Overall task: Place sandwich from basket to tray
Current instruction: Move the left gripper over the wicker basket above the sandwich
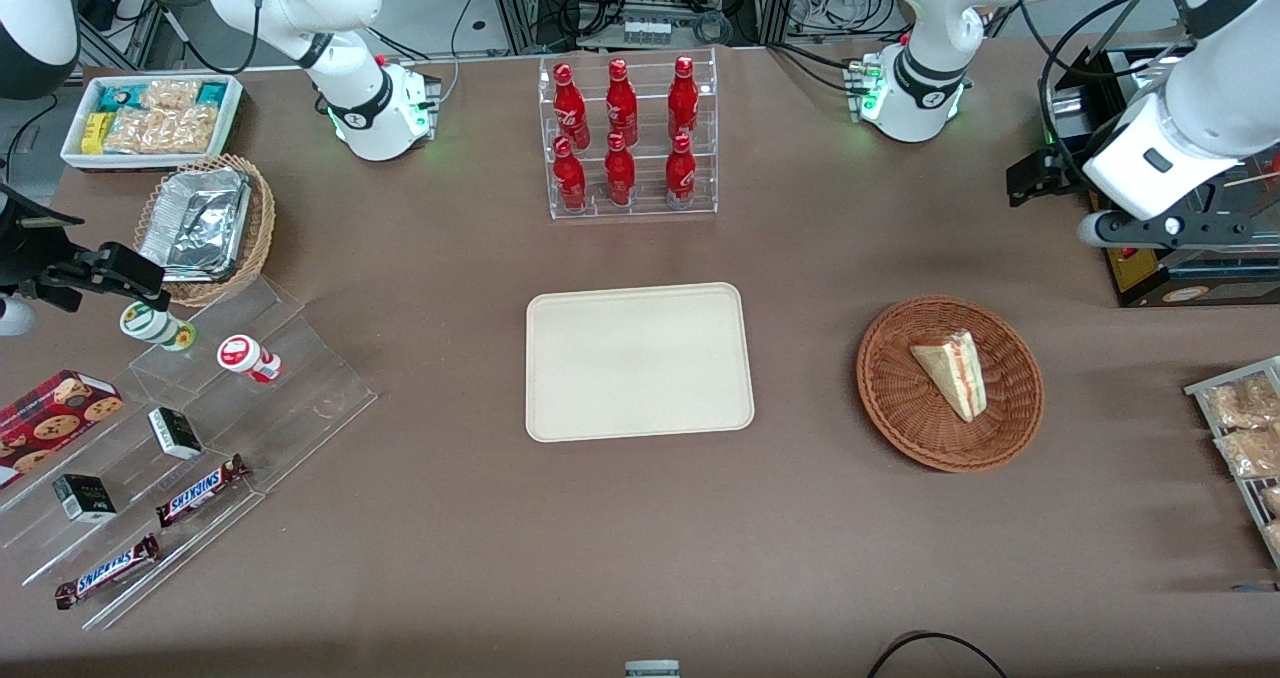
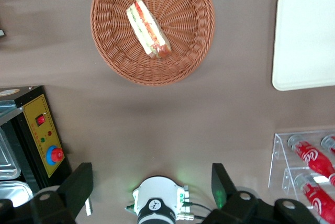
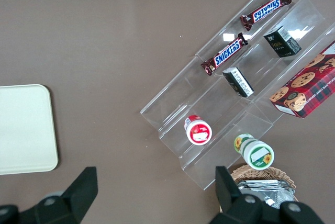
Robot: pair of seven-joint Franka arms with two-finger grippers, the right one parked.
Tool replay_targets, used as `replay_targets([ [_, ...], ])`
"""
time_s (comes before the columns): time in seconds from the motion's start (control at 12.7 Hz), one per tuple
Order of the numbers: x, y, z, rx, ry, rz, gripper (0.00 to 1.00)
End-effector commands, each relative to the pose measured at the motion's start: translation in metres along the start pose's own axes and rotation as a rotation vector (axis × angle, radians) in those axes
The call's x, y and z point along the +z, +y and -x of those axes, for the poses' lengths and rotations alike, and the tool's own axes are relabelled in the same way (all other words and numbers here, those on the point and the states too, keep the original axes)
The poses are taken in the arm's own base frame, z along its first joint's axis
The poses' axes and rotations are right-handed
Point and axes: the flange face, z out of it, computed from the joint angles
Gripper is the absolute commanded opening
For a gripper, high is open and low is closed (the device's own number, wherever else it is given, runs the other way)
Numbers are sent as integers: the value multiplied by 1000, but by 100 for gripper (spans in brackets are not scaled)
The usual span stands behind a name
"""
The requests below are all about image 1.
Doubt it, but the right tray of snack bags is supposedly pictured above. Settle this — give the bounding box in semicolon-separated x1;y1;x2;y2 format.
1184;356;1280;571

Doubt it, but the clear acrylic stepped shelf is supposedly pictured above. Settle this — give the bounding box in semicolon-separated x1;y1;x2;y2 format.
0;275;380;632

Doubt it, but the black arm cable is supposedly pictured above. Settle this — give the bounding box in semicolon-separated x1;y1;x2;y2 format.
1016;0;1183;164

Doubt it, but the triangular wrapped sandwich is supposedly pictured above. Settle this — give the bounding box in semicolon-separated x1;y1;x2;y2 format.
909;329;989;424

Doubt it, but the black floor cable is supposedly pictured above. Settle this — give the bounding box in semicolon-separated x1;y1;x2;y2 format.
865;631;1011;678

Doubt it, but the clear cracker bag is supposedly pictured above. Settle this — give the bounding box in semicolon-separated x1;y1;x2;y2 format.
160;105;220;155
140;79;201;112
103;108;166;155

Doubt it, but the beige plastic tray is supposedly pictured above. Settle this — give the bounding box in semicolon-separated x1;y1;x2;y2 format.
526;282;756;444

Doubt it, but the clear bagged bread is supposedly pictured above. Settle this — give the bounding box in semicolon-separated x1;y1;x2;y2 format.
1203;373;1280;431
1215;426;1280;480

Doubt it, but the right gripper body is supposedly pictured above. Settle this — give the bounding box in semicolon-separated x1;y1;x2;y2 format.
0;184;87;297

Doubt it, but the brown Snickers bar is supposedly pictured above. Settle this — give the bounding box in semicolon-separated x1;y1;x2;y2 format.
54;533;162;611
155;454;252;529

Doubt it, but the small black carton box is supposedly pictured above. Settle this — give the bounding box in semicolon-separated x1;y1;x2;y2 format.
148;407;205;461
52;474;119;526

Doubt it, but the silver foil packet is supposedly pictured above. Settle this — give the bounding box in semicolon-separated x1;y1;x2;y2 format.
138;166;253;284

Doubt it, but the brown round wicker basket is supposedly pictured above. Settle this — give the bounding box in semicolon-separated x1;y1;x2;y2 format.
856;295;1046;475

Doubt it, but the red cola bottle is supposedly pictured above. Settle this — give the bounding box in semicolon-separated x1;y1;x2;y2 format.
664;132;698;209
552;136;589;213
667;55;701;142
605;58;640;147
552;62;592;151
604;132;638;209

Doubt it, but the light wicker basket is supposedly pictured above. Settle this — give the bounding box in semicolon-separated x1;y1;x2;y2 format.
133;153;278;309

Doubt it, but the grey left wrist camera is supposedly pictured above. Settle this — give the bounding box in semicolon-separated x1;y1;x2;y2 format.
1077;208;1254;252

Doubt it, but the white power strip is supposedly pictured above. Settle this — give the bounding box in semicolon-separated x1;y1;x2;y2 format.
621;18;692;48

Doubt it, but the red chocolate chip cookie box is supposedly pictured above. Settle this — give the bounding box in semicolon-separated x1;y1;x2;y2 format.
0;369;126;490

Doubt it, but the clear acrylic bottle rack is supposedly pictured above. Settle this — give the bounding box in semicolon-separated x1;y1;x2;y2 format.
538;47;720;222

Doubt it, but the black base cable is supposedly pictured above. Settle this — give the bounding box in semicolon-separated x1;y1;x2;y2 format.
438;0;503;107

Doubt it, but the red lidded cup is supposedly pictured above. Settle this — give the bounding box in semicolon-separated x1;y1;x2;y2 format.
217;334;284;386

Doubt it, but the green sunflower lidded cup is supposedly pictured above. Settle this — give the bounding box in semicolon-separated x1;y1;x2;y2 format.
120;300;198;353

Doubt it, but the white rectangular snack bin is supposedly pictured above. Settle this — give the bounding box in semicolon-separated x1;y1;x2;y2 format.
60;73;245;173

